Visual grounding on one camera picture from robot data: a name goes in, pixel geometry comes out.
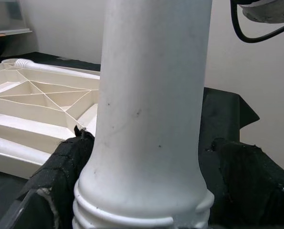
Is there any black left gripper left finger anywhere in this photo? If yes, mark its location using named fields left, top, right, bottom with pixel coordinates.
left=17, top=125, right=96, bottom=229

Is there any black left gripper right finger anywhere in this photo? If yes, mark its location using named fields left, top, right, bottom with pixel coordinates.
left=210, top=137, right=284, bottom=229

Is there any white plastic children table top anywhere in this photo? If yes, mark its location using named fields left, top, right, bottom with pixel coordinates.
left=0, top=58, right=102, bottom=179

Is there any white plastic table leg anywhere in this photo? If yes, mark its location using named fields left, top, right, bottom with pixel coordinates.
left=72, top=0, right=215, bottom=229
left=13, top=58, right=101, bottom=81

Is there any clear plastic container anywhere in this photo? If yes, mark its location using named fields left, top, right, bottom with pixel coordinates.
left=0, top=0, right=33, bottom=36

